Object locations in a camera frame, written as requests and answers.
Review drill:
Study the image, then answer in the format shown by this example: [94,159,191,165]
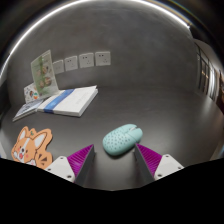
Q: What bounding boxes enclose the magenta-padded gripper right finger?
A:
[133,143,185,187]

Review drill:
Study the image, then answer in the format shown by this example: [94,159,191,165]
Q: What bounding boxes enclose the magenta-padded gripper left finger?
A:
[44,143,97,188]

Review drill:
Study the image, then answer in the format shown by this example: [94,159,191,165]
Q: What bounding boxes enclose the mint green perforated computer mouse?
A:
[102,123,144,157]

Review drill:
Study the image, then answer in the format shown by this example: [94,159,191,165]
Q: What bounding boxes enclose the orange corgi-shaped mouse pad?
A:
[10,125,54,170]

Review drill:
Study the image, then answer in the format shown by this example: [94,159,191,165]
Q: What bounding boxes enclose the white book with blue band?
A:
[36,85,99,118]

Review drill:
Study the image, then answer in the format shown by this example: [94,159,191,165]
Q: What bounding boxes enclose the grey patterned booklet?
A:
[12,98,44,122]

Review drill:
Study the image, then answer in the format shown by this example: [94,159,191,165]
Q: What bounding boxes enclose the small white sticker card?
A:
[23,82,41,104]

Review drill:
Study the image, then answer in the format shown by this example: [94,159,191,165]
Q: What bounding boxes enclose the dark-framed glass partition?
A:
[194,39,224,111]

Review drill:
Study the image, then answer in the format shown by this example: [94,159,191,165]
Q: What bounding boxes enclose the white wall socket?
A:
[52,59,65,75]
[64,55,79,72]
[78,52,95,69]
[94,50,112,67]

